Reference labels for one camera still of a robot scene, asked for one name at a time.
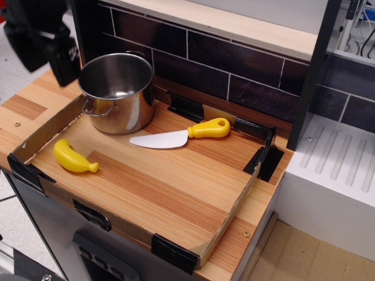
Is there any yellow plastic toy banana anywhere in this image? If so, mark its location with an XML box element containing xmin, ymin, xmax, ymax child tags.
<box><xmin>53</xmin><ymin>139</ymin><xmax>99</xmax><ymax>173</ymax></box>

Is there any white toy sink drainboard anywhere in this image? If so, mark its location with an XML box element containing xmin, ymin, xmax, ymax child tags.
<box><xmin>275</xmin><ymin>115</ymin><xmax>374</xmax><ymax>261</ymax></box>

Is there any yellow handled toy knife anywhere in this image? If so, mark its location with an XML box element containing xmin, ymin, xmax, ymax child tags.
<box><xmin>129</xmin><ymin>118</ymin><xmax>230</xmax><ymax>149</ymax></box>

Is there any stainless steel pot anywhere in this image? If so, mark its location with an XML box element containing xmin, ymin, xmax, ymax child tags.
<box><xmin>78</xmin><ymin>51</ymin><xmax>154</xmax><ymax>135</ymax></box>

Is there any dark grey vertical post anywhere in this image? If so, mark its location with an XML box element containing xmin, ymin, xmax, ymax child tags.
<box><xmin>287</xmin><ymin>0</ymin><xmax>342</xmax><ymax>150</ymax></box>

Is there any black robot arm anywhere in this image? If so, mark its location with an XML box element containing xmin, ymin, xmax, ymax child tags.
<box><xmin>1</xmin><ymin>1</ymin><xmax>80</xmax><ymax>87</ymax></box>

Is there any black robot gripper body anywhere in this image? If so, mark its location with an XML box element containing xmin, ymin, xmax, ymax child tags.
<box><xmin>2</xmin><ymin>8</ymin><xmax>70</xmax><ymax>72</ymax></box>

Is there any light wooden shelf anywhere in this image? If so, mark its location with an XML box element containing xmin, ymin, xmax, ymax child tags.
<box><xmin>109</xmin><ymin>1</ymin><xmax>318</xmax><ymax>61</ymax></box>

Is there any grey oven control panel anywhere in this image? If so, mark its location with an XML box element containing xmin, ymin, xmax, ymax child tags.
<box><xmin>72</xmin><ymin>232</ymin><xmax>141</xmax><ymax>281</ymax></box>

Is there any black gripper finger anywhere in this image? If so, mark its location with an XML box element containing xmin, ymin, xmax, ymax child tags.
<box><xmin>48</xmin><ymin>36</ymin><xmax>80</xmax><ymax>87</ymax></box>

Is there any cardboard fence with black tape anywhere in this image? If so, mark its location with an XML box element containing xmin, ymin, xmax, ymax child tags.
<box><xmin>1</xmin><ymin>81</ymin><xmax>293</xmax><ymax>280</ymax></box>

